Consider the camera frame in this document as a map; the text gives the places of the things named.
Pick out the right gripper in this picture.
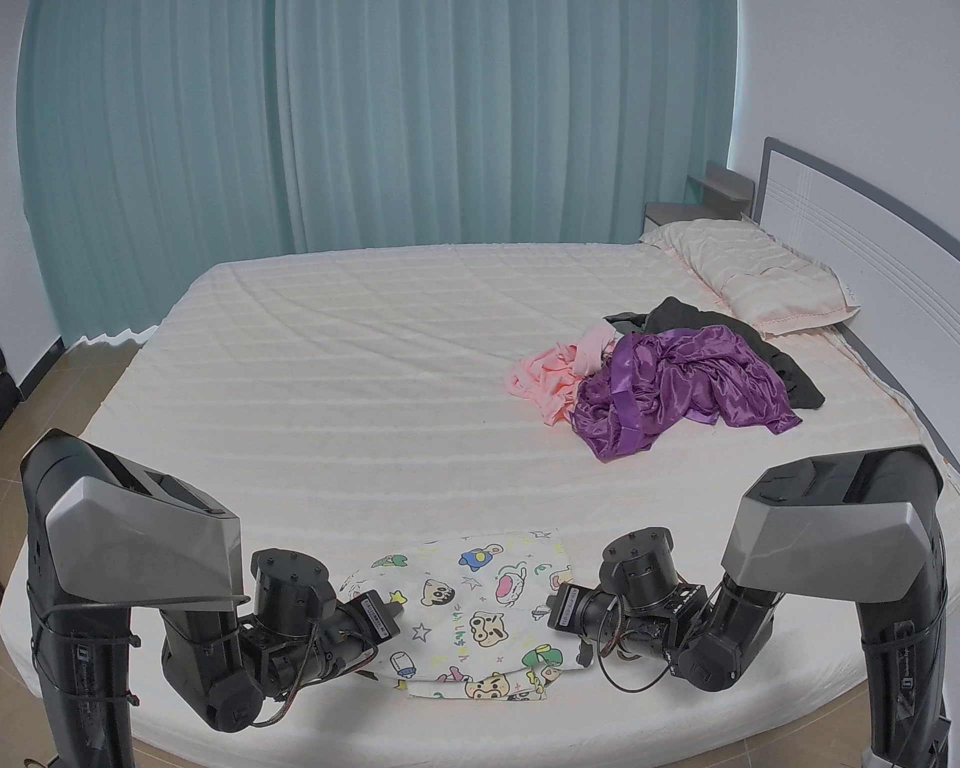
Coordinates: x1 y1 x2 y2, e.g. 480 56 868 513
547 583 610 640

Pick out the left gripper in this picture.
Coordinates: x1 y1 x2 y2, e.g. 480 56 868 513
324 588 405 659

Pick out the white printed pyjama top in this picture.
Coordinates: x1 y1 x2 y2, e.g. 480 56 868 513
337 528 576 704

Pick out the bed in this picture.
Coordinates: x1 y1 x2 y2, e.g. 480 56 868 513
0 135 960 751

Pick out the pink garment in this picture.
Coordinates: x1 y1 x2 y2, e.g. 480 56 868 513
504 322 625 430

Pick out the purple satin garment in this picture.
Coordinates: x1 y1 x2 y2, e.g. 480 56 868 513
567 324 805 462

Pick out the black garment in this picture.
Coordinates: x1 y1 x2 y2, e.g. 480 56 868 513
603 296 828 411

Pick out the cream pillow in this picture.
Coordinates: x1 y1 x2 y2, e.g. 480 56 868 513
637 219 862 337

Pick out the grey bedside table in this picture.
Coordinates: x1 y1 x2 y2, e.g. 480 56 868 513
643 161 756 230

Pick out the black chest of drawers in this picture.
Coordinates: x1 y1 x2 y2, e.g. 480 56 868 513
0 343 20 430

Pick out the black cable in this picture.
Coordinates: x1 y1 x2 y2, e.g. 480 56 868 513
598 596 678 695
251 643 380 730

